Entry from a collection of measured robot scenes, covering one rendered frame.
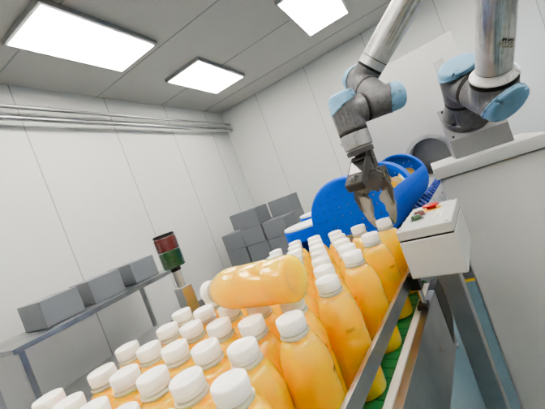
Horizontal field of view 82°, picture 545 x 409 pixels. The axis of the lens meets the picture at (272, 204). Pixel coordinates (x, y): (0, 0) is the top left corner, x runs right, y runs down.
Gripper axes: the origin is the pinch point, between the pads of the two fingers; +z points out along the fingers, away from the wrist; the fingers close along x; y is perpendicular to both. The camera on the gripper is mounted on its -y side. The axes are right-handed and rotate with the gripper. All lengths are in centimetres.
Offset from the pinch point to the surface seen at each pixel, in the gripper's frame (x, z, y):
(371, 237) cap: -0.9, -0.2, -14.2
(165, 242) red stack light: 50, -15, -29
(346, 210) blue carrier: 16.1, -3.2, 17.5
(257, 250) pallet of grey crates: 291, 53, 282
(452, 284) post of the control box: -12.5, 14.2, -10.8
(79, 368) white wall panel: 353, 76, 34
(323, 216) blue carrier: 25.1, -3.6, 17.5
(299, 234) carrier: 67, 9, 63
